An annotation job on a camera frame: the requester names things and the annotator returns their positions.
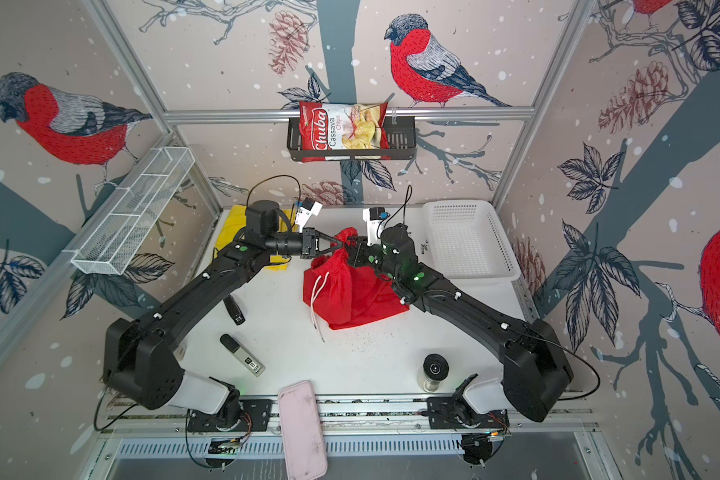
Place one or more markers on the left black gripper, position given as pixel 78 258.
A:
pixel 310 240

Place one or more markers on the grey white remote device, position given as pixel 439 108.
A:
pixel 254 366

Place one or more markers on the white plastic basket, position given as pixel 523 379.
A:
pixel 467 241

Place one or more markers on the red cassava chips bag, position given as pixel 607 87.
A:
pixel 327 127

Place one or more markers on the yellow shorts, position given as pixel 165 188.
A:
pixel 235 221

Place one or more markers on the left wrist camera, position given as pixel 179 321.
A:
pixel 307 209

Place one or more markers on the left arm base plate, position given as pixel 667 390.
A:
pixel 246 415

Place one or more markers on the white wire wall basket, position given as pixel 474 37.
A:
pixel 116 239

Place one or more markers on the black wall shelf basket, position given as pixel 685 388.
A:
pixel 401 136

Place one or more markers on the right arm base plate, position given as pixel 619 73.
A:
pixel 450 413

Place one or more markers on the red shorts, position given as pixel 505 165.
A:
pixel 343 297

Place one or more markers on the pink silicone case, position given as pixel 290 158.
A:
pixel 302 434

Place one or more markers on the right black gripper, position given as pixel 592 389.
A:
pixel 357 256

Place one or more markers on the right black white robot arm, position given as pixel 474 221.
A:
pixel 536 371

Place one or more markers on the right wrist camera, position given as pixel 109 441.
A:
pixel 374 217

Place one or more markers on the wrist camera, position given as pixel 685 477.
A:
pixel 374 217
pixel 307 209

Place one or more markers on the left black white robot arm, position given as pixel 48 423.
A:
pixel 139 360

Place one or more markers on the jar with black lid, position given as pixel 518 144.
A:
pixel 434 371

